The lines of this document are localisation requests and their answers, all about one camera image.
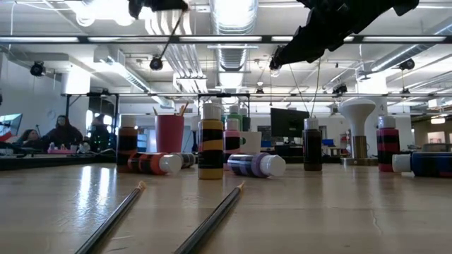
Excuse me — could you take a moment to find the large green paint bottle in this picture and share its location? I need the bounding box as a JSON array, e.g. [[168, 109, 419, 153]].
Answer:
[[227, 104, 244, 132]]

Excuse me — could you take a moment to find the maroon plastic cup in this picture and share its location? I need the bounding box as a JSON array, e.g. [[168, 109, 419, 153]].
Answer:
[[155, 114, 185, 155]]

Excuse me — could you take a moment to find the small blue paint bottle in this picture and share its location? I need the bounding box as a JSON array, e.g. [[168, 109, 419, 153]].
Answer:
[[391, 152, 452, 179]]

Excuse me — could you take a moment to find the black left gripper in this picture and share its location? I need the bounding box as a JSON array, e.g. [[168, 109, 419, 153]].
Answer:
[[127, 0, 190, 19]]

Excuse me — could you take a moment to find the large dark grey paint bottle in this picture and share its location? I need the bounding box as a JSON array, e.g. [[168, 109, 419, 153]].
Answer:
[[239, 107, 251, 133]]

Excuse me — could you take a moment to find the small dark brown paint bottle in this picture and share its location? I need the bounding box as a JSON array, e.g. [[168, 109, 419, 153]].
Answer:
[[303, 118, 323, 172]]

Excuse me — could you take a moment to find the small pink paint bottle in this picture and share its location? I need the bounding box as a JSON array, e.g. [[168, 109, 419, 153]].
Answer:
[[223, 118, 242, 170]]

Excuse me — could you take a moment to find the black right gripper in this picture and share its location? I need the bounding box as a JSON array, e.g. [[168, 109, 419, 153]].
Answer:
[[278, 0, 361, 65]]

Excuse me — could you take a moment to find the lit display screen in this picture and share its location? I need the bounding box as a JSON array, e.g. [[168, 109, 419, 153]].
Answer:
[[0, 113, 23, 143]]

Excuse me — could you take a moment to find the black overhead beam with lights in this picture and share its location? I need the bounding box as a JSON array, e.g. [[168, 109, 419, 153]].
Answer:
[[0, 34, 452, 44]]

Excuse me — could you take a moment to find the black computer monitor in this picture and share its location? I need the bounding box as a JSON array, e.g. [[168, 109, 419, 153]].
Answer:
[[270, 107, 311, 138]]

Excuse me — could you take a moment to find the pink tray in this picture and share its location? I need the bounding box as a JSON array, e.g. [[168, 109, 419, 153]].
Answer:
[[47, 147, 78, 155]]

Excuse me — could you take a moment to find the white mushroom table lamp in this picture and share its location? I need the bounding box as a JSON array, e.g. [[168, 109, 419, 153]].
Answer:
[[338, 98, 379, 167]]

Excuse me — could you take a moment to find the small crimson paint bottle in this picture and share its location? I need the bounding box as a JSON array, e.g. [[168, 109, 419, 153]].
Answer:
[[376, 115, 401, 173]]

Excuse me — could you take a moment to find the black neighbouring station frame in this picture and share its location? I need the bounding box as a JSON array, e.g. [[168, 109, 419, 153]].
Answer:
[[61, 91, 252, 147]]

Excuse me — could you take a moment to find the small red-orange paint bottle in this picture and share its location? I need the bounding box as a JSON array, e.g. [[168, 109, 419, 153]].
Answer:
[[127, 152, 183, 176]]

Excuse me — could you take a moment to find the black aluminium table frame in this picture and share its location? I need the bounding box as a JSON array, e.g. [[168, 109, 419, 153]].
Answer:
[[0, 153, 119, 171]]

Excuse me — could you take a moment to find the white plastic bin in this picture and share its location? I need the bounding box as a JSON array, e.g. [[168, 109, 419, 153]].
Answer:
[[239, 131, 263, 155]]

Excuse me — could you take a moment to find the silver ventilation duct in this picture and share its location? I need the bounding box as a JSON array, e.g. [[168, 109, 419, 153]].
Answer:
[[210, 0, 259, 73]]

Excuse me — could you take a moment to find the small yellow ochre paint bottle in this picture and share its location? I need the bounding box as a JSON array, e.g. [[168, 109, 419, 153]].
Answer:
[[197, 102, 225, 181]]

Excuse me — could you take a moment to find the small purple paint bottle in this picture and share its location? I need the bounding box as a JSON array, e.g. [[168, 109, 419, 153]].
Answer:
[[227, 152, 287, 179]]

